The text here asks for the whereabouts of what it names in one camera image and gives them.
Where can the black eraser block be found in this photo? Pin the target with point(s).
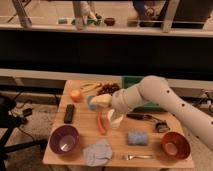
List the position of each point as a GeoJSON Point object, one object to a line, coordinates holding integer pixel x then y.
{"type": "Point", "coordinates": [68, 117]}

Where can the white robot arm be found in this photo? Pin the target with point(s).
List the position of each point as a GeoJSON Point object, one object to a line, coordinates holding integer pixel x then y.
{"type": "Point", "coordinates": [156, 90]}

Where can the bunch of dark grapes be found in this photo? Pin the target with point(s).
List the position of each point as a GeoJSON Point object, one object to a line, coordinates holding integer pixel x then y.
{"type": "Point", "coordinates": [108, 89]}

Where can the yellow banana peel toy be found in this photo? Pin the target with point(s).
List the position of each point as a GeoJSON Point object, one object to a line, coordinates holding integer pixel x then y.
{"type": "Point", "coordinates": [89, 87]}

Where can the green plastic tray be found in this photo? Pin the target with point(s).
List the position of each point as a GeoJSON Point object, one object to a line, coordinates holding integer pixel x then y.
{"type": "Point", "coordinates": [128, 81]}

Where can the blue plastic cup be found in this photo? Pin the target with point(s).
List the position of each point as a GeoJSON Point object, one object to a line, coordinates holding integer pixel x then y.
{"type": "Point", "coordinates": [90, 105]}

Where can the orange fruit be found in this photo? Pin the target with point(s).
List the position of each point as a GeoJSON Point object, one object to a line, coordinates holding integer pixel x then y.
{"type": "Point", "coordinates": [76, 95]}

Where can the white paper cup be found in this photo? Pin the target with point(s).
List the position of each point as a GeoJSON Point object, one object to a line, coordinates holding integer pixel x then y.
{"type": "Point", "coordinates": [114, 118]}

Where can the wooden table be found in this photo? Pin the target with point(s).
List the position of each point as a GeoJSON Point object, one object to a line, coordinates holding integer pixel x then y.
{"type": "Point", "coordinates": [85, 121]}

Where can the blue sponge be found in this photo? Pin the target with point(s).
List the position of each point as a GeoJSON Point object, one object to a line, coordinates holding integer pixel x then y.
{"type": "Point", "coordinates": [137, 138]}

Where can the grey cloth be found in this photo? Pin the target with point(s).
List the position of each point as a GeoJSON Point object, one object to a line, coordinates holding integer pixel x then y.
{"type": "Point", "coordinates": [98, 154]}

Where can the small black clip object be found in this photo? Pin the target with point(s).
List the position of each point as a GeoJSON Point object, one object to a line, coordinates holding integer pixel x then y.
{"type": "Point", "coordinates": [161, 127]}

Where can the purple bowl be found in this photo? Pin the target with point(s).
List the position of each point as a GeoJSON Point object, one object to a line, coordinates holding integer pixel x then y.
{"type": "Point", "coordinates": [64, 140]}

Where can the silver fork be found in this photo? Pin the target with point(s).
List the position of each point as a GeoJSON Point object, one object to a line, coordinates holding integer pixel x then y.
{"type": "Point", "coordinates": [130, 157]}

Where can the red-orange bowl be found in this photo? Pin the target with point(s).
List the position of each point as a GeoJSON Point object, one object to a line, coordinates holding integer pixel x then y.
{"type": "Point", "coordinates": [176, 146]}

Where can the black handled tool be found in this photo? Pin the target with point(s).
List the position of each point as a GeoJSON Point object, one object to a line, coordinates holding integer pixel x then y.
{"type": "Point", "coordinates": [140, 116]}

